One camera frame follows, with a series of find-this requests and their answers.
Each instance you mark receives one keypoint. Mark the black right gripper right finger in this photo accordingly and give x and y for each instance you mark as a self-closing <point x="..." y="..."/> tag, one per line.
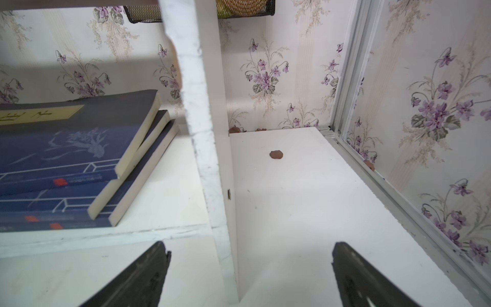
<point x="361" y="284"/>

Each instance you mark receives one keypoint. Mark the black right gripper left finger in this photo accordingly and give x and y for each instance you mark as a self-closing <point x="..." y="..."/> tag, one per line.
<point x="140" y="284"/>

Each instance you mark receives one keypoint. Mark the white wooden bookshelf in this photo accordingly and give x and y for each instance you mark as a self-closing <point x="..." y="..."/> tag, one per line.
<point x="183" y="205"/>

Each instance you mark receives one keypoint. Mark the dark blue book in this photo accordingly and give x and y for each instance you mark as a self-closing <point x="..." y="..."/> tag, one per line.
<point x="62" y="210"/>
<point x="51" y="145"/>
<point x="98" y="204"/>

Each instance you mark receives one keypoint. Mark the small brown pellet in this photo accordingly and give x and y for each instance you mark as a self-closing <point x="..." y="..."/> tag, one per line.
<point x="276" y="154"/>

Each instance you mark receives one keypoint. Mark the black mesh basket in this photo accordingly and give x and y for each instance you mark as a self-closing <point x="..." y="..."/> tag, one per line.
<point x="226" y="9"/>

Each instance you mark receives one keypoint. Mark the round brown coaster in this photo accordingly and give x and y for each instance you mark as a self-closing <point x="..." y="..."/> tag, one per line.
<point x="246" y="8"/>

